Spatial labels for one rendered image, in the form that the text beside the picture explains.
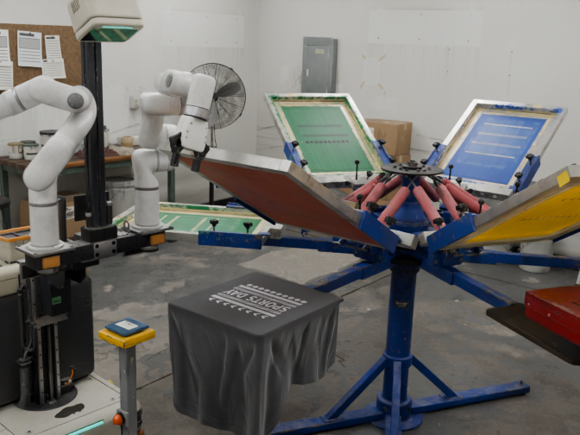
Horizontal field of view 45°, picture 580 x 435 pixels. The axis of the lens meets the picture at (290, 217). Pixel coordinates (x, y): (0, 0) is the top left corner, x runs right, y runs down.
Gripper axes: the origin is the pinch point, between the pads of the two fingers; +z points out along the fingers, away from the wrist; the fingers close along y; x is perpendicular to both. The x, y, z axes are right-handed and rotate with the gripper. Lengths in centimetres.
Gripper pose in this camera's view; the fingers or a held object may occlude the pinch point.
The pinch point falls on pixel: (185, 166)
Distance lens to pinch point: 222.6
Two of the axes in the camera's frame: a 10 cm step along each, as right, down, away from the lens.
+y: -5.8, -1.2, -8.0
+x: 7.8, 1.8, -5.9
